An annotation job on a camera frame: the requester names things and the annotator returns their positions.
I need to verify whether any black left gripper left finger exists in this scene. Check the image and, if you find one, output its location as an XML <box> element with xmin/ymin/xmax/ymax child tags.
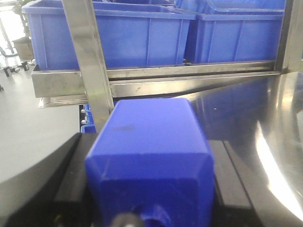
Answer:
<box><xmin>0</xmin><ymin>133</ymin><xmax>95</xmax><ymax>227</ymax></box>

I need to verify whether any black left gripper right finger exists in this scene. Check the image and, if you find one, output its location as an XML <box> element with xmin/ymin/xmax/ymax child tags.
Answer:
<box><xmin>209</xmin><ymin>140</ymin><xmax>262</xmax><ymax>227</ymax></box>

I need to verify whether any blue bottle part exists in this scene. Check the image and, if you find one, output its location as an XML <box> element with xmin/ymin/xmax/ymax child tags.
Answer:
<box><xmin>85</xmin><ymin>98</ymin><xmax>215</xmax><ymax>227</ymax></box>

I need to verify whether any stainless steel shelf rack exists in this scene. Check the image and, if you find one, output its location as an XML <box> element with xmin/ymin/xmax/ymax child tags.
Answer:
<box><xmin>32</xmin><ymin>0</ymin><xmax>303</xmax><ymax>126</ymax></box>

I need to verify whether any right blue bin on shelf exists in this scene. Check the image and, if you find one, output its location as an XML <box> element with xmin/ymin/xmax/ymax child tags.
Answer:
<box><xmin>175</xmin><ymin>0</ymin><xmax>285</xmax><ymax>64</ymax></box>

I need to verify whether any blue bin on shelf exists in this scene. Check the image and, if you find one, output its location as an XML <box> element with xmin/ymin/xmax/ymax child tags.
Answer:
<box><xmin>22</xmin><ymin>0</ymin><xmax>195</xmax><ymax>70</ymax></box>
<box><xmin>175</xmin><ymin>0</ymin><xmax>285</xmax><ymax>64</ymax></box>

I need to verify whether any left blue bin on shelf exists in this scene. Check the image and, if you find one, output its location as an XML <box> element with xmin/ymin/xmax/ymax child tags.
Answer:
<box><xmin>22</xmin><ymin>0</ymin><xmax>195</xmax><ymax>70</ymax></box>

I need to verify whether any cardboard box on floor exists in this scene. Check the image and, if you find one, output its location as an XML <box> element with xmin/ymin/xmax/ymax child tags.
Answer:
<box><xmin>12</xmin><ymin>36</ymin><xmax>35</xmax><ymax>60</ymax></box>

